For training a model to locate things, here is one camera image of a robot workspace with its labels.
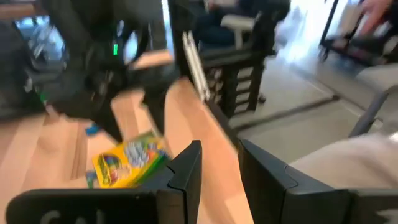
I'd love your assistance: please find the white office chair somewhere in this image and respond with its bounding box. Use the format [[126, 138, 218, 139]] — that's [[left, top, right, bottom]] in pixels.
[[220, 14, 261, 50]]

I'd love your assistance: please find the black aluminium table frame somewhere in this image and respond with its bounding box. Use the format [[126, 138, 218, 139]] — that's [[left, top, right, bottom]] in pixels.
[[167, 0, 274, 149]]

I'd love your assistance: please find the white bracket strip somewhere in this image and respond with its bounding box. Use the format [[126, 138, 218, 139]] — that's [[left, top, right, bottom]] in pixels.
[[182, 30, 211, 103]]

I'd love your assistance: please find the person's hand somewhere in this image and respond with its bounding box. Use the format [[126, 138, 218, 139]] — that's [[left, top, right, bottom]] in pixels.
[[360, 0, 393, 35]]

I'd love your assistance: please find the yellow green crayon box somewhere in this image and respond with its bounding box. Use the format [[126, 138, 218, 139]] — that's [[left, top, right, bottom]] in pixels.
[[85, 130, 171, 190]]

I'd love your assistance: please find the grey stool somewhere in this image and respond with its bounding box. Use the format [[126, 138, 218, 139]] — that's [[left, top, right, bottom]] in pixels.
[[290, 86, 398, 190]]

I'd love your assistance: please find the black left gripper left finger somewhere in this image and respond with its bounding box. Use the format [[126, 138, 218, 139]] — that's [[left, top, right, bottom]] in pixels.
[[5, 139, 203, 224]]

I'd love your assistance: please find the black drawer cabinet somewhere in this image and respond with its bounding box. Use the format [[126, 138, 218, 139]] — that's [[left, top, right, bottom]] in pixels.
[[213, 60, 267, 121]]

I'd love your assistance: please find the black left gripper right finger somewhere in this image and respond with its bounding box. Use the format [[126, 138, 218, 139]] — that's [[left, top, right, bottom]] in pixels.
[[238, 139, 398, 224]]

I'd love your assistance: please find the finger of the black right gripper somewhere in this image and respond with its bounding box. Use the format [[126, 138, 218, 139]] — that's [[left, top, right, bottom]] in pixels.
[[141, 88, 169, 136], [89, 101, 124, 144]]

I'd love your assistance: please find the small blue eraser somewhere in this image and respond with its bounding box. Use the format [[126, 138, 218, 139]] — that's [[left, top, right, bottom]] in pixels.
[[84, 123, 101, 137]]

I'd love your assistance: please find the person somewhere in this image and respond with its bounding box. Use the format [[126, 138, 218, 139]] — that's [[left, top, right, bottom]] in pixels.
[[192, 0, 292, 47]]

